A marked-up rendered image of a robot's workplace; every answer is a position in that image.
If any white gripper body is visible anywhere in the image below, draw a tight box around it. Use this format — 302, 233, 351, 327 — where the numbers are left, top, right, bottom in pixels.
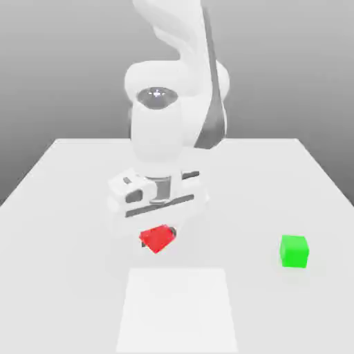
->
123, 170, 210, 236

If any small red cube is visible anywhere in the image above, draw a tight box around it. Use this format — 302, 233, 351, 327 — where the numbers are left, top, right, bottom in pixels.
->
138, 224, 176, 254

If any small green cube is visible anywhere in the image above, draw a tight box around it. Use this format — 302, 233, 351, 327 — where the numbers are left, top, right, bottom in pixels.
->
279, 234, 310, 269

